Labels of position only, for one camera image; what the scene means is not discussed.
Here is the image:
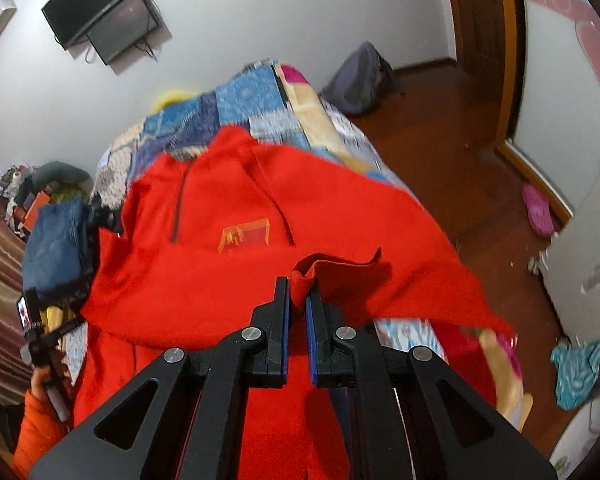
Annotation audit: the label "red fleece pullover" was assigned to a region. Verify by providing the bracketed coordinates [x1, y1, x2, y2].
[74, 127, 509, 479]

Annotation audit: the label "orange sleeved left forearm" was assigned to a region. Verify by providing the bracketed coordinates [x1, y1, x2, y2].
[12, 389, 72, 479]

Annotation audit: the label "person left hand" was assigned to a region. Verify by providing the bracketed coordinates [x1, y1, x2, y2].
[31, 350, 72, 404]

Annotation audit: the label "striped curtain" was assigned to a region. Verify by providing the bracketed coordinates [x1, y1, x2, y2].
[0, 219, 31, 405]

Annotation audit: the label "blue denim jeans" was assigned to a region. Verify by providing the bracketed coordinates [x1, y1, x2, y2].
[22, 198, 96, 310]

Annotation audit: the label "black garment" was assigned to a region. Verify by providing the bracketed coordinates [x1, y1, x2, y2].
[80, 195, 123, 280]

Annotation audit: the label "cluttered pile beside bed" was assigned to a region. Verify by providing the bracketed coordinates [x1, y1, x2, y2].
[0, 160, 93, 240]

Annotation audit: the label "teal patterned cloth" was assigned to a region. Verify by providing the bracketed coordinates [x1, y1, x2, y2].
[550, 340, 600, 411]

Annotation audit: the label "pink shoe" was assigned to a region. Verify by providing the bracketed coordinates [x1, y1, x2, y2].
[522, 183, 555, 238]

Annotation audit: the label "blue patchwork bedspread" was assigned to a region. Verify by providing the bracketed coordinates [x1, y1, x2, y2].
[88, 60, 533, 431]

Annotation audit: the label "white cabinet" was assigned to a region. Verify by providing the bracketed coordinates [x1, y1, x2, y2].
[528, 173, 600, 346]

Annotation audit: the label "yellow object behind bed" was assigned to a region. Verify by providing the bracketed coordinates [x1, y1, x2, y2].
[151, 90, 198, 114]

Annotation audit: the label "grey purple backpack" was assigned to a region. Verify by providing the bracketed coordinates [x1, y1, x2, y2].
[320, 41, 404, 115]

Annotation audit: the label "brown wooden door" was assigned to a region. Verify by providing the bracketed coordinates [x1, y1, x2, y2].
[450, 0, 526, 146]

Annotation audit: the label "dark wall mounted panel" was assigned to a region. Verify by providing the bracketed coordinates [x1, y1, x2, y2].
[86, 0, 162, 65]

